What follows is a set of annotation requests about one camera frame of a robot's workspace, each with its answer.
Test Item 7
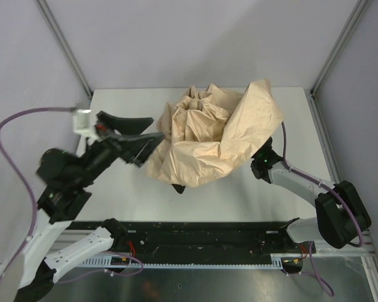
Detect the beige folding umbrella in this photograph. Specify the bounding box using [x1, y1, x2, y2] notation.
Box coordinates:
[146, 79, 284, 187]

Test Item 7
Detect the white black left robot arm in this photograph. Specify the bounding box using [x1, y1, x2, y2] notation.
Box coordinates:
[0, 108, 164, 301]

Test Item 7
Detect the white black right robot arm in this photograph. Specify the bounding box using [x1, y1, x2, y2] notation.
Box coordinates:
[250, 138, 372, 249]

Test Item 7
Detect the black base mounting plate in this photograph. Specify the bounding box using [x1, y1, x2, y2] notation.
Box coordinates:
[69, 218, 315, 266]

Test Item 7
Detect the grey slotted cable duct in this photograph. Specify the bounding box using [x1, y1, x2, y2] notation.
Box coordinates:
[78, 253, 305, 271]

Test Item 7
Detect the left aluminium corner post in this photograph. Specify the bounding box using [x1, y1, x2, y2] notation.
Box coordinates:
[35, 0, 93, 100]

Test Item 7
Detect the aluminium corner post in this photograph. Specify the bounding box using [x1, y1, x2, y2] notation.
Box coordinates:
[35, 0, 93, 100]
[310, 0, 372, 97]

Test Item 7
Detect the right aluminium corner post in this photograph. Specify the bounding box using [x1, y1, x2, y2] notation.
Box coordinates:
[310, 0, 372, 97]

